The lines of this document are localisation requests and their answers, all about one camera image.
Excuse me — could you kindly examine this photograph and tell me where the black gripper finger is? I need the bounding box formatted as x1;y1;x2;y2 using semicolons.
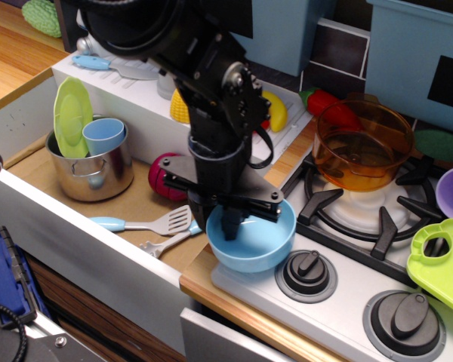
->
187;190;218;231
221;207;250;241

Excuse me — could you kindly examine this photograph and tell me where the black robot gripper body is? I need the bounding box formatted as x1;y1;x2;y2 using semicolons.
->
160;148;284;222

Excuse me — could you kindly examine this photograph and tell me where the light blue plastic bowl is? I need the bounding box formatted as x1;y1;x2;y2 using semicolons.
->
206;200;296;273

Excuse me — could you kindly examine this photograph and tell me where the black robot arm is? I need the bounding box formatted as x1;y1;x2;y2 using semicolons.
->
75;1;283;240

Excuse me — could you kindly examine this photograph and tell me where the magenta toy beet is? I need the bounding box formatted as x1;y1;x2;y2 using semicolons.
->
148;152;187;201

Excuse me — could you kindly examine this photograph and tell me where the yellow toy corn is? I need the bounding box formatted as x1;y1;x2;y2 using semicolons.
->
170;89;190;124

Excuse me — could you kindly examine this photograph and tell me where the yellow toy banana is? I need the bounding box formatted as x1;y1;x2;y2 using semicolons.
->
261;90;288;133

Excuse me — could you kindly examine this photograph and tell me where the left black stove knob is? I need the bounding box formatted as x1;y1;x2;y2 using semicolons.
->
275;250;338;304

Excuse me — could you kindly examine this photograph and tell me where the black stove knob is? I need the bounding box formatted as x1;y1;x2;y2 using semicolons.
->
275;250;338;304
362;290;446;361

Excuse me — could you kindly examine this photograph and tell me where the steel toy pot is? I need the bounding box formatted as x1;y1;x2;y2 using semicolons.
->
45;124;134;202

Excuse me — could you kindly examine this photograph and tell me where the grey toy faucet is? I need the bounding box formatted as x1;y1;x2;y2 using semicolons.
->
157;69;176;100

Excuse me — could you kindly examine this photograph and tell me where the red toy pepper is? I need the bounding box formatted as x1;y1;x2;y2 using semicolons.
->
298;87;363;130

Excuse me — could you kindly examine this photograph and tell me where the light blue plastic cup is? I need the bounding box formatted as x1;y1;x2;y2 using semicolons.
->
82;118;126;156

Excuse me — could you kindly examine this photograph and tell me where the black stove burner grate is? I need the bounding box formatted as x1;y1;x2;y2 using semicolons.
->
282;155;446;287

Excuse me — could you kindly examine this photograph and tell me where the orange transparent plastic pot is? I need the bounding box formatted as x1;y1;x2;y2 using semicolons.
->
311;94;414;192

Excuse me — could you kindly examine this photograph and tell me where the green plastic plate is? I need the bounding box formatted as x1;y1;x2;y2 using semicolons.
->
54;77;93;158

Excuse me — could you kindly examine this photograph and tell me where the white toy mixer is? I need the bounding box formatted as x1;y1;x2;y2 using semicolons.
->
76;11;98;56

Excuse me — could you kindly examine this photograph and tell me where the right black stove knob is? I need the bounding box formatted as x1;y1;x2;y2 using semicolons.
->
362;290;446;361

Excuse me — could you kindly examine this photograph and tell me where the blue plastic case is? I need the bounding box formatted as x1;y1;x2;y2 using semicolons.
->
0;226;51;324

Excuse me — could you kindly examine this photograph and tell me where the dark green round sponge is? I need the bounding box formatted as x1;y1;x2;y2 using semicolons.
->
414;129;453;162

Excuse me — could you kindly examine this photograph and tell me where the green plastic cutting board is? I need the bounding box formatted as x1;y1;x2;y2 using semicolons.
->
406;218;453;309

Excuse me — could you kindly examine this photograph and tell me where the blue toy microwave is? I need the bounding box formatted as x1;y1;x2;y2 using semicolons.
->
365;1;453;131

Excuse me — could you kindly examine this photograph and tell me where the green knitted cloth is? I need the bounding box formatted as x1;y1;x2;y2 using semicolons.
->
21;0;61;38

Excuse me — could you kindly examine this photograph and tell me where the blue handled toy spatula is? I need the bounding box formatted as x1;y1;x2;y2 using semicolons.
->
91;205;193;236

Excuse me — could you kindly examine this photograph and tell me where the blue handled toy pasta fork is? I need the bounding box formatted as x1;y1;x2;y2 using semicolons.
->
140;220;202;259

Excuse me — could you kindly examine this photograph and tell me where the blue handled toy knife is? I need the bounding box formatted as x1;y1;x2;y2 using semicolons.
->
72;55;158;81

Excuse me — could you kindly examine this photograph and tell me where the black cable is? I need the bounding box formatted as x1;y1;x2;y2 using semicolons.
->
0;300;32;362

